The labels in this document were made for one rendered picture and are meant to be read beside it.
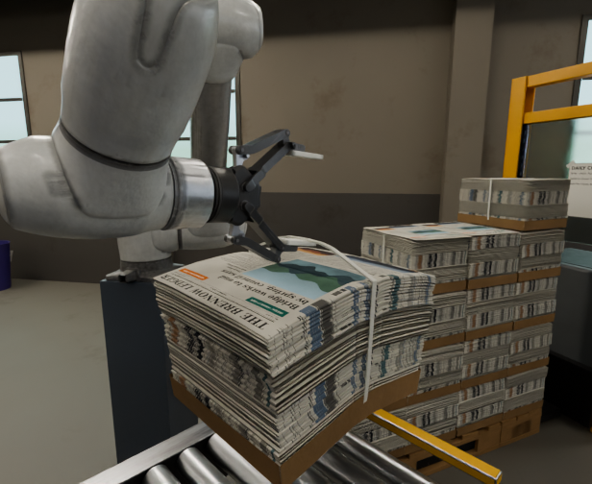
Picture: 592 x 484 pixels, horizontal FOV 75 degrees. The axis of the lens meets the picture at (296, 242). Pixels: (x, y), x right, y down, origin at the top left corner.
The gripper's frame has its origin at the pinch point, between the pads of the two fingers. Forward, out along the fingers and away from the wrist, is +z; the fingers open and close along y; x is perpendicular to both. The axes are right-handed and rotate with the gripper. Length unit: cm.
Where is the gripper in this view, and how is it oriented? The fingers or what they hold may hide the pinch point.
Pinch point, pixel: (308, 198)
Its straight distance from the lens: 64.7
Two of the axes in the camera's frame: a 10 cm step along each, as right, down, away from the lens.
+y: -0.8, 9.9, 1.5
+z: 7.2, -0.5, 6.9
